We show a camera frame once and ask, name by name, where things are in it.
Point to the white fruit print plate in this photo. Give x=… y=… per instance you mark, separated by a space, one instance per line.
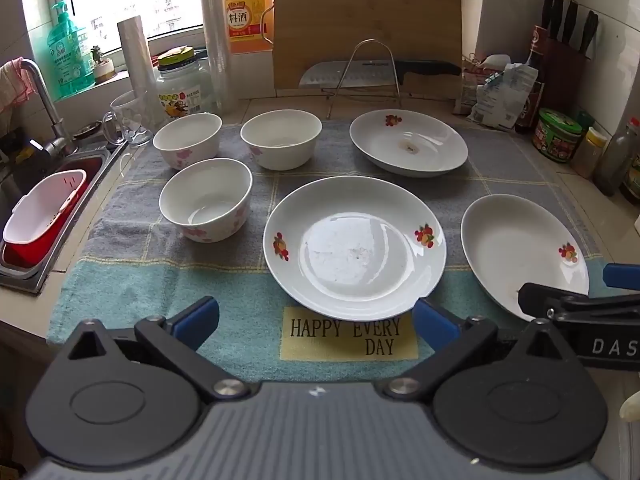
x=515 y=255

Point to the clear glass mug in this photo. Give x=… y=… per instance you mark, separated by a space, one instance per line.
x=132 y=120

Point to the grey bottle red cap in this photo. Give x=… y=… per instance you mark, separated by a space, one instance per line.
x=615 y=160

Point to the glass jar green lid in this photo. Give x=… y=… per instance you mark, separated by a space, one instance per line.
x=182 y=95

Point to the green dish soap bottle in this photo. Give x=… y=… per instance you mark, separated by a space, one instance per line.
x=70 y=60

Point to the white plate with stain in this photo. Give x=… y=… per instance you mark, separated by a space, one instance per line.
x=425 y=145

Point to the white bowl pink flowers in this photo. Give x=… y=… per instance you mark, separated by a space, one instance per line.
x=205 y=195
x=280 y=132
x=187 y=135

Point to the red plastic basin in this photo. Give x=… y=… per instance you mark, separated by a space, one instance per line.
x=37 y=252

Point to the metal sink strainer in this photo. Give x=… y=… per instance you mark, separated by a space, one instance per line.
x=89 y=131

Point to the white blue plastic bag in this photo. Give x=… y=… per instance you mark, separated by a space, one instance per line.
x=505 y=95

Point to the orange white plastic bag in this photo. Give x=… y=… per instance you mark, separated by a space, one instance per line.
x=472 y=90

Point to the steel sink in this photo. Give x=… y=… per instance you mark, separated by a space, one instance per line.
x=25 y=280

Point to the yellow lid small jar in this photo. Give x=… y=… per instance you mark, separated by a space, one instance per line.
x=587 y=160

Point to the dark sauce bottle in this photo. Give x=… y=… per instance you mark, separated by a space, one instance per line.
x=539 y=90

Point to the orange liquid plastic jug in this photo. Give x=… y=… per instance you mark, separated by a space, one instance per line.
x=245 y=20

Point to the white plate two fruit prints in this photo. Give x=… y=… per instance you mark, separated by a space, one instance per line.
x=350 y=250

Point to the white strainer basket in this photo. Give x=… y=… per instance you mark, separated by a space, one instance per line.
x=30 y=220

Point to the grey teal checked towel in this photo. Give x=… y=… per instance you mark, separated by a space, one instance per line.
x=150 y=280

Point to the tall clear cling film roll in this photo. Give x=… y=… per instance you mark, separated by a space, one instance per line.
x=217 y=60

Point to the small potted plant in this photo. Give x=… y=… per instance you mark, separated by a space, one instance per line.
x=104 y=72

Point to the green lid sauce jar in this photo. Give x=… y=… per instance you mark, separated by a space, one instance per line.
x=555 y=140

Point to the wooden cutting board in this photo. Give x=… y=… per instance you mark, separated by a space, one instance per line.
x=350 y=10

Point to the pink cloth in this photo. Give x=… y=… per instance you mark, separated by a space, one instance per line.
x=12 y=85

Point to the short plastic bag roll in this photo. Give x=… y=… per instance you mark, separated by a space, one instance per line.
x=135 y=60

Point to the person's right hand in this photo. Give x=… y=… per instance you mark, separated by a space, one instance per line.
x=632 y=410

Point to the dark knife block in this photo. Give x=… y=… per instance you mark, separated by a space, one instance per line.
x=565 y=75

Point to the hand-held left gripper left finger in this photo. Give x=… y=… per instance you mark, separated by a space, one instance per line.
x=200 y=317

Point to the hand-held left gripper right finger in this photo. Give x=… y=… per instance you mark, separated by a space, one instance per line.
x=435 y=327

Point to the metal faucet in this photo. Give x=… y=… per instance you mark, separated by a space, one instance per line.
x=42 y=90

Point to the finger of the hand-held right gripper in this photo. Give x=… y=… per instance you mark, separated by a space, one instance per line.
x=622 y=276
x=540 y=300

